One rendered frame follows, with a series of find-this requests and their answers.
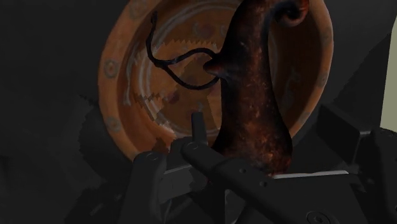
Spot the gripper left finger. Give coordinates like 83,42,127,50
118,112,361,224

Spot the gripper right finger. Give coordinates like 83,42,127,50
316,104,397,224

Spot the orange patterned bowl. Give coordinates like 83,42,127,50
97,0,335,162

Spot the dark brown gourd-shaped ornament with cord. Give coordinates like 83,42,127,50
145,0,311,176

